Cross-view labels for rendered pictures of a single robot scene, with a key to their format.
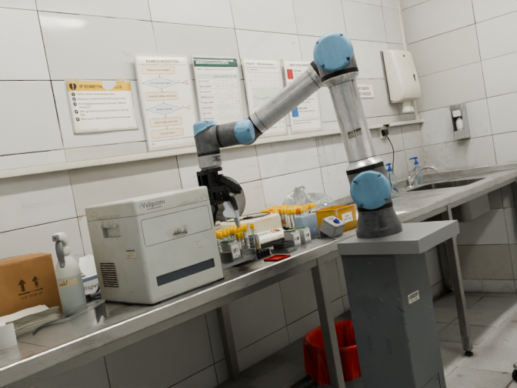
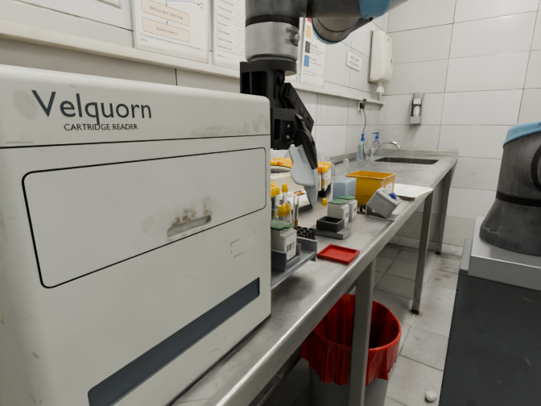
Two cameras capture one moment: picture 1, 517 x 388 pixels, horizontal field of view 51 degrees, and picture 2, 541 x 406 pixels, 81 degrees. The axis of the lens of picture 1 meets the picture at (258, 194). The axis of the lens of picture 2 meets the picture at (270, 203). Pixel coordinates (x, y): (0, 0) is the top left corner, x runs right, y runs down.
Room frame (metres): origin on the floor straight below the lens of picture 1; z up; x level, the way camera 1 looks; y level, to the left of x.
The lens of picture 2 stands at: (1.28, 0.22, 1.14)
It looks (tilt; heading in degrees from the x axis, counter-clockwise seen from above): 14 degrees down; 350
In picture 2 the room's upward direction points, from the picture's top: straight up
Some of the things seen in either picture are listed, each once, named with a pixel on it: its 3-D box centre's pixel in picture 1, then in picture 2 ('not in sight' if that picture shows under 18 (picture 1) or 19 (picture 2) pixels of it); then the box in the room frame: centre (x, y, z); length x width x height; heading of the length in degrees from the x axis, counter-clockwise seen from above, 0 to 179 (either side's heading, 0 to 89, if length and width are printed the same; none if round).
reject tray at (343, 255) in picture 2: (277, 258); (338, 253); (1.87, -0.03, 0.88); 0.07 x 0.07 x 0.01; 46
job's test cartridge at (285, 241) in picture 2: (231, 250); (278, 244); (1.78, 0.12, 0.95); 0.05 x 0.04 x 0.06; 46
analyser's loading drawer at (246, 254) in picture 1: (227, 259); (271, 263); (1.76, 0.14, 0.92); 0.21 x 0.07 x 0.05; 136
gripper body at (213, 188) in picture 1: (212, 187); (268, 108); (1.76, 0.14, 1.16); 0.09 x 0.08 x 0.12; 136
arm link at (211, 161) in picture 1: (211, 162); (273, 47); (1.76, 0.13, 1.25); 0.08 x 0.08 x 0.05
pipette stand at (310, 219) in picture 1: (307, 226); (344, 195); (2.20, -0.17, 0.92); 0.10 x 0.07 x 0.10; 138
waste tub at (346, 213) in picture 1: (335, 219); (369, 188); (2.29, -0.30, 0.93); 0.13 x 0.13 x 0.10; 43
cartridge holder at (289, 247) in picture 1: (283, 246); (330, 226); (2.01, -0.06, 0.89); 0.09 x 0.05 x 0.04; 45
